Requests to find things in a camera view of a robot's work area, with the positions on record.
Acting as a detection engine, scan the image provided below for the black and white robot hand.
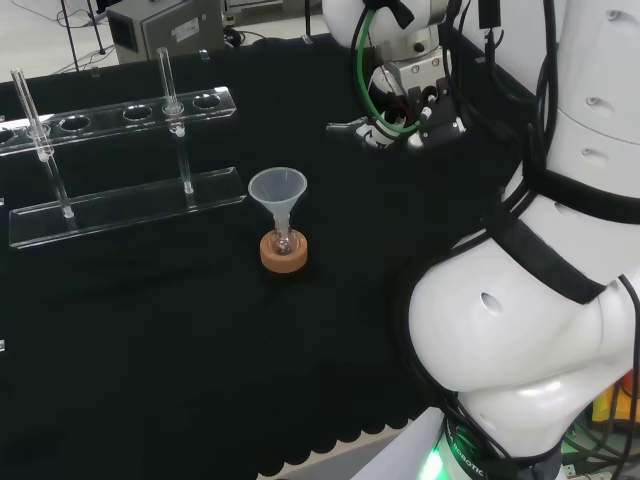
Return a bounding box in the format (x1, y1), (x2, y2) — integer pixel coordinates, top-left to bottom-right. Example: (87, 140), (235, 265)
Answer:
(349, 117), (431, 152)

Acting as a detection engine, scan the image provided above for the translucent plastic funnel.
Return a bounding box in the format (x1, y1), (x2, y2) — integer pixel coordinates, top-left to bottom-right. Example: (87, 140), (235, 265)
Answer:
(247, 168), (308, 236)

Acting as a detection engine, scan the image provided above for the small glass round-bottom flask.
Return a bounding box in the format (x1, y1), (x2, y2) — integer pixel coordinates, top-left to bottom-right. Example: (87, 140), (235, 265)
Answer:
(269, 227), (296, 257)

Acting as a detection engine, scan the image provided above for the clear acrylic funnel stand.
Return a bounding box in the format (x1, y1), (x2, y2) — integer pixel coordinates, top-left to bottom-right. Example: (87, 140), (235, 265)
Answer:
(0, 47), (249, 250)

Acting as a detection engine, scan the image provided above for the grey metal box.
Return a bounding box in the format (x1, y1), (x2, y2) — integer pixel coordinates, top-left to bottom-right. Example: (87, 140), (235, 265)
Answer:
(105, 0), (226, 65)

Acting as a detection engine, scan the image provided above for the black bench cloth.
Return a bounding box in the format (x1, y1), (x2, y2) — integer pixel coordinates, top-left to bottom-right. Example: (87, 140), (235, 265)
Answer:
(0, 32), (531, 480)

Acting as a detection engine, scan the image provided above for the black tripod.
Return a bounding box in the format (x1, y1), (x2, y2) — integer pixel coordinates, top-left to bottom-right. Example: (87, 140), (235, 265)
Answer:
(58, 0), (109, 71)

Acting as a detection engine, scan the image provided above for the yellow stop button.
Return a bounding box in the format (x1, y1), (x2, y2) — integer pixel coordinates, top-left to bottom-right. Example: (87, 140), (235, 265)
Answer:
(591, 382), (640, 426)

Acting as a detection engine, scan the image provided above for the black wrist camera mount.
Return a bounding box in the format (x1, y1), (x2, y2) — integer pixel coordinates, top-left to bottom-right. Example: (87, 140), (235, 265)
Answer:
(405, 74), (469, 149)

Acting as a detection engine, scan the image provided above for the green cable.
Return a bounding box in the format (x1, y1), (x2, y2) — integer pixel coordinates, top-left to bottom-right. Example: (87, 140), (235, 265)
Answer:
(350, 7), (422, 136)

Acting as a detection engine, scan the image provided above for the cork ring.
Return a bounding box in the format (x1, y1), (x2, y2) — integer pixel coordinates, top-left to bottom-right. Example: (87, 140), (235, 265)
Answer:
(259, 230), (309, 275)

